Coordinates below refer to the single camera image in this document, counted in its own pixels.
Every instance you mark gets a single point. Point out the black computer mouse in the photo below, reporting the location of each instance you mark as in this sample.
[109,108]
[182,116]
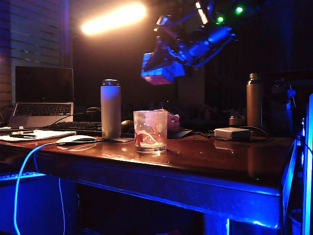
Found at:
[127,126]

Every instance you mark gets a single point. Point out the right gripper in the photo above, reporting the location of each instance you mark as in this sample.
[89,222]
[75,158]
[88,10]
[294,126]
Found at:
[207,44]

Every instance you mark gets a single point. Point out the white computer mouse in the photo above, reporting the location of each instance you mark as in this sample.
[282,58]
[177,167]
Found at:
[75,139]

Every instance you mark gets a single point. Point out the black spiral notebook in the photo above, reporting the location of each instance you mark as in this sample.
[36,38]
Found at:
[14,129]

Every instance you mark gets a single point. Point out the white power adapter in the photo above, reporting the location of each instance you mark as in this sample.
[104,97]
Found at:
[232,134]

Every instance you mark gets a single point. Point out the silver and black pen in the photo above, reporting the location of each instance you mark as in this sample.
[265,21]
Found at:
[22,132]

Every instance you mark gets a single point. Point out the black computer keyboard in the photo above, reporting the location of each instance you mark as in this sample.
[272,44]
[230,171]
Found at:
[75,127]

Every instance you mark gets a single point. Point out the glass cup with red print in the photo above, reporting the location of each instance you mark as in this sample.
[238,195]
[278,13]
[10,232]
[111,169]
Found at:
[150,132]

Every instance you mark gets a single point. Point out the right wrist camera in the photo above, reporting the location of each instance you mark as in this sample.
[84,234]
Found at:
[165,22]

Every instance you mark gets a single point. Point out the silver laptop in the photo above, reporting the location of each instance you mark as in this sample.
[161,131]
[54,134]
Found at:
[44,98]

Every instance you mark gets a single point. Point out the brown metal bottle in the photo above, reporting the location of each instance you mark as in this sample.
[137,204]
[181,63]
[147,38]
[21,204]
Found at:
[254,102]

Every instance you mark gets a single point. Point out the Rubik's cube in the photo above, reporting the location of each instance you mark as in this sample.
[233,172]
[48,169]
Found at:
[161,73]

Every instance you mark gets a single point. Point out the white metal water bottle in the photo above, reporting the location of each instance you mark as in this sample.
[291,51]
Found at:
[111,110]

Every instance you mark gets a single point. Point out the white paper notepad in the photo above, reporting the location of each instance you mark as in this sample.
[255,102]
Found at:
[49,135]

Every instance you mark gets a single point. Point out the glowing bar lamp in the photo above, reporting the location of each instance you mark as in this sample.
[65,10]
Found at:
[113,18]

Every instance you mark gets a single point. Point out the small metal can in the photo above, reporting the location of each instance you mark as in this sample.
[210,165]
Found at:
[236,121]

